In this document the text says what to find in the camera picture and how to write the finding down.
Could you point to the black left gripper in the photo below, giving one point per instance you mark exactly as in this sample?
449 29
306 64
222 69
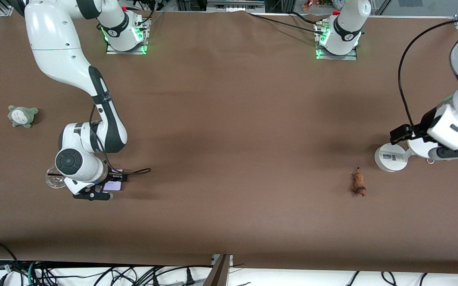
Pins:
420 126

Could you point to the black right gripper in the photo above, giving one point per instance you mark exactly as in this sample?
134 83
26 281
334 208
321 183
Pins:
113 175

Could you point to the small brown lion statue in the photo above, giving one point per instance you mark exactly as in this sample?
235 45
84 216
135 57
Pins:
358 183

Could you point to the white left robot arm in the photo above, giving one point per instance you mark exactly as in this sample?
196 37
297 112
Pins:
348 28

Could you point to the clear plastic cup with lid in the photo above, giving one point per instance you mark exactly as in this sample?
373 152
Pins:
53 181

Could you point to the grey-green Totoro plush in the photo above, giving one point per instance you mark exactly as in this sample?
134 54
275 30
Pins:
22 116

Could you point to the black power plug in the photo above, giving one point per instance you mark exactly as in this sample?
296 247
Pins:
189 278

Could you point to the brown table cover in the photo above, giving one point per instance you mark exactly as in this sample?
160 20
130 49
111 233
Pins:
229 119

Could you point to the small orange toy figure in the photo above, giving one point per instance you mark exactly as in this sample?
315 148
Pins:
308 4

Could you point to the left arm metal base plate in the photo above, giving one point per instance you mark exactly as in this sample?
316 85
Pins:
322 55

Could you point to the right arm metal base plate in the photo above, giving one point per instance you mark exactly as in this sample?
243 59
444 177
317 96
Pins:
111 49

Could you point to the metal camera post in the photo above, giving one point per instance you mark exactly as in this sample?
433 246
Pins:
220 272

